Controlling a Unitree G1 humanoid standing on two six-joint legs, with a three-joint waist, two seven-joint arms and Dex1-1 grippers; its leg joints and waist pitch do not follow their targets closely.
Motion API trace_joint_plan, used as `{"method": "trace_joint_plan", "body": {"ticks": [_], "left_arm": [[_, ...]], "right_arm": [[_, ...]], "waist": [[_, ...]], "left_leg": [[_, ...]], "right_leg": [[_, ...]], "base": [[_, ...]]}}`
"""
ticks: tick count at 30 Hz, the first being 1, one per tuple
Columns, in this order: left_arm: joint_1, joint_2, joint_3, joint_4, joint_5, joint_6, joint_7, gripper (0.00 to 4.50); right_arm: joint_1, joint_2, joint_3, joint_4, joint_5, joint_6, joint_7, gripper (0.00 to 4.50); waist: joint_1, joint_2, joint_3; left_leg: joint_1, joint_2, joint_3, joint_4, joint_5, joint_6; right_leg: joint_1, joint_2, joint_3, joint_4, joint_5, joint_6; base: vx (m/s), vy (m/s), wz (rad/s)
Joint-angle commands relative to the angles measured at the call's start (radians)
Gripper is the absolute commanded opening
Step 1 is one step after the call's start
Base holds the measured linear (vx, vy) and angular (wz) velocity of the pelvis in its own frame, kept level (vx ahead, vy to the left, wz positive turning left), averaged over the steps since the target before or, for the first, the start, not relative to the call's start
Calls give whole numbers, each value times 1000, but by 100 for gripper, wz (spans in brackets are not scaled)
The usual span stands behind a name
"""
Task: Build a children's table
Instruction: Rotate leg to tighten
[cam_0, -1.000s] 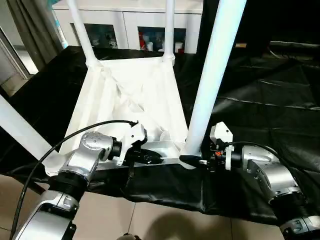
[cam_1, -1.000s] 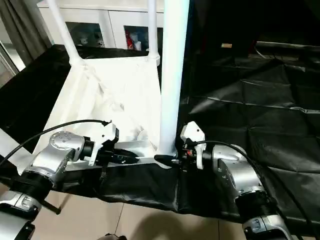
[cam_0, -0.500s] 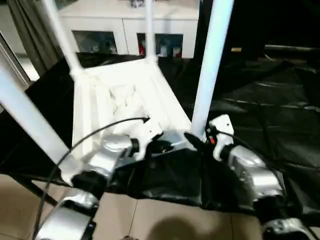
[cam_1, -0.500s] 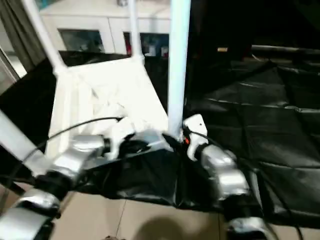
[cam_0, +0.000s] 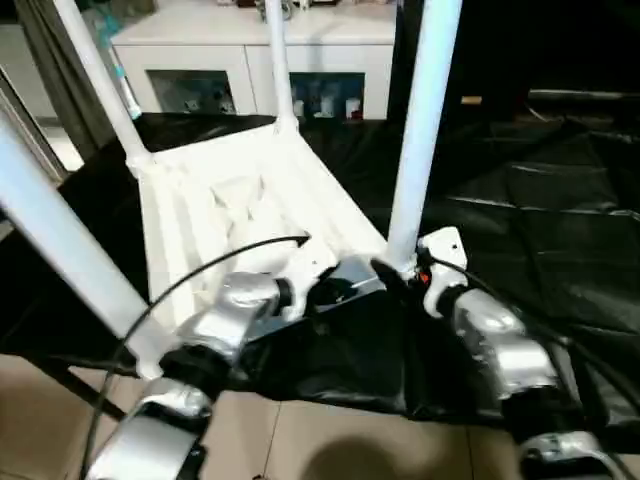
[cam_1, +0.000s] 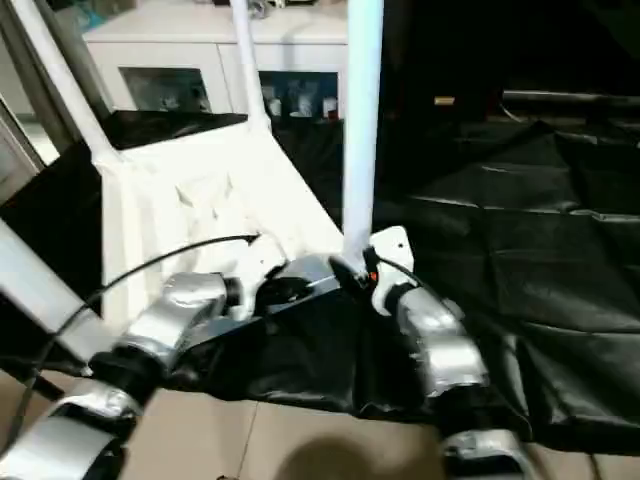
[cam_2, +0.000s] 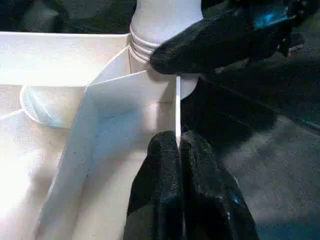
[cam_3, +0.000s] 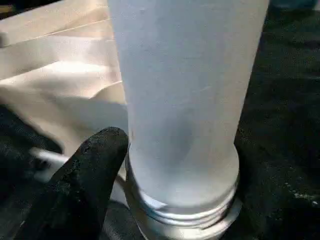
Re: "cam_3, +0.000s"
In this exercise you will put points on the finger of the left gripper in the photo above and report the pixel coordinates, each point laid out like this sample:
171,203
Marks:
20,140

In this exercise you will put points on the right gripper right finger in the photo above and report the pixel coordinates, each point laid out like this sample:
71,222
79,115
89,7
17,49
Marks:
280,195

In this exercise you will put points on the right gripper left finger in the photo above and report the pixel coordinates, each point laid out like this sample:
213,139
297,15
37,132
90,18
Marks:
80,190

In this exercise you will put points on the white plastic table top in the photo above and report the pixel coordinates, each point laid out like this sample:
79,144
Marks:
62,75

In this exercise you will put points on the white plastic table leg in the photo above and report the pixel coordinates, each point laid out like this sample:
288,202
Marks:
182,100

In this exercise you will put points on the black work surface mat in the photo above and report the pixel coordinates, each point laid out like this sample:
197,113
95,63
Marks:
287,75

